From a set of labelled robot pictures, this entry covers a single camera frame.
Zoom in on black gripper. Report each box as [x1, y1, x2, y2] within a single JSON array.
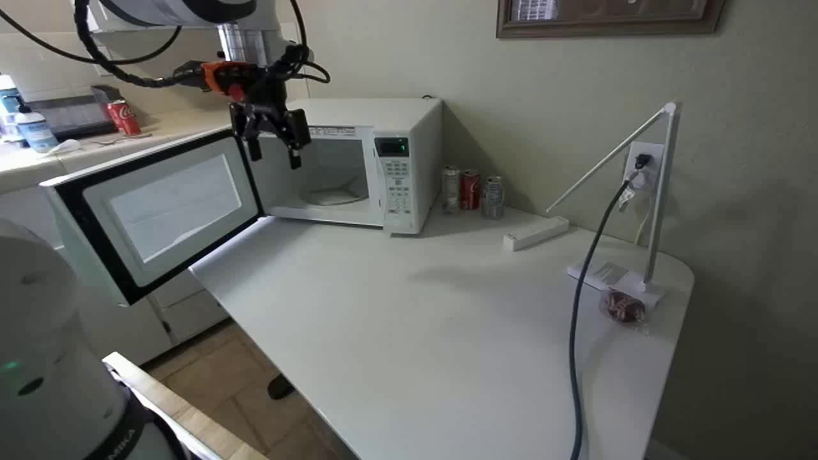
[[227, 72, 314, 170]]

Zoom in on silver soda can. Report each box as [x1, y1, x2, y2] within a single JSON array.
[[440, 167, 463, 215]]

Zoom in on glass microwave turntable plate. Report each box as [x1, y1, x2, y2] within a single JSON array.
[[303, 182, 368, 207]]

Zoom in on microwave door with window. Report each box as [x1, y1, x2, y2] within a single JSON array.
[[38, 124, 277, 310]]

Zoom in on white microwave oven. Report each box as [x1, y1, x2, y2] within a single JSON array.
[[238, 95, 448, 238]]

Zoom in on red can with white print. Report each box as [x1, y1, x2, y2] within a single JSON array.
[[106, 96, 147, 140]]

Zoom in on red soda can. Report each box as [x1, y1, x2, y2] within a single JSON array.
[[457, 170, 484, 215]]

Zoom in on grey soda can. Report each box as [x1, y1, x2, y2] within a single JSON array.
[[482, 173, 509, 220]]

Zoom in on beige kitchen counter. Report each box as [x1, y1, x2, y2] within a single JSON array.
[[0, 81, 245, 197]]

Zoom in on black tablet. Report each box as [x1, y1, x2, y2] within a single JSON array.
[[24, 90, 119, 144]]

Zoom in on black table foot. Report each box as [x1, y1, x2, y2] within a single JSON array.
[[266, 374, 300, 404]]

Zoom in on white cabinet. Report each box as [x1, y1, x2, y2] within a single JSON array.
[[0, 182, 235, 370]]

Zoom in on blue white bottle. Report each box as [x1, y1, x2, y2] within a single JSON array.
[[0, 72, 28, 144]]

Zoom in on white folding desk lamp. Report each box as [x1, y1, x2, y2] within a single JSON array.
[[501, 100, 684, 324]]

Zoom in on light wooden board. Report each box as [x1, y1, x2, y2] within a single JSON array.
[[101, 349, 270, 460]]

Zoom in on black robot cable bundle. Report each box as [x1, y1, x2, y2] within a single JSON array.
[[0, 0, 336, 90]]

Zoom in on black power cable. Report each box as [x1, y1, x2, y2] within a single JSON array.
[[567, 151, 658, 460]]

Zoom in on framed wall picture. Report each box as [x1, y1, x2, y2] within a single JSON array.
[[497, 0, 728, 41]]

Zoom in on white lamp cord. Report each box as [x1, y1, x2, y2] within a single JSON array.
[[620, 173, 656, 251]]

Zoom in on white wall outlet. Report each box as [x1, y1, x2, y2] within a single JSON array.
[[624, 140, 667, 195]]

